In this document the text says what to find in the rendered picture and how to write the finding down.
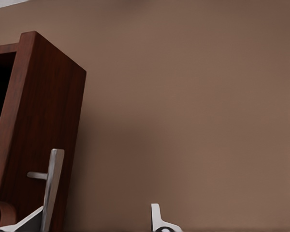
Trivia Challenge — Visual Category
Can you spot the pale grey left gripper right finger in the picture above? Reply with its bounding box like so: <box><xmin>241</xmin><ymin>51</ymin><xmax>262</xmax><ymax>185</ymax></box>
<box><xmin>151</xmin><ymin>203</ymin><xmax>183</xmax><ymax>232</ymax></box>

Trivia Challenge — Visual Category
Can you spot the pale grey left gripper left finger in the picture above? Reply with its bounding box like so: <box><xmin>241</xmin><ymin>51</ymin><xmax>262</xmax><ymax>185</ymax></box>
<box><xmin>0</xmin><ymin>205</ymin><xmax>45</xmax><ymax>232</ymax></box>

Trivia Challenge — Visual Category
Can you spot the brown wooden round cylinder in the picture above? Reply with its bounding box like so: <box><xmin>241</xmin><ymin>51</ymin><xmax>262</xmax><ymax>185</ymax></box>
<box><xmin>0</xmin><ymin>200</ymin><xmax>16</xmax><ymax>229</ymax></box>

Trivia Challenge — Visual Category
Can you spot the dark red-brown wooden cabinet door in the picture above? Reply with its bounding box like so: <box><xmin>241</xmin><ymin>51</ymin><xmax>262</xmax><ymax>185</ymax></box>
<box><xmin>0</xmin><ymin>30</ymin><xmax>87</xmax><ymax>232</ymax></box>

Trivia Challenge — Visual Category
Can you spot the silver bar door handle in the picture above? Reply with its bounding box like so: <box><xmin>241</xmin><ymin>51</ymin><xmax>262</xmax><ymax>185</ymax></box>
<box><xmin>27</xmin><ymin>148</ymin><xmax>65</xmax><ymax>232</ymax></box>

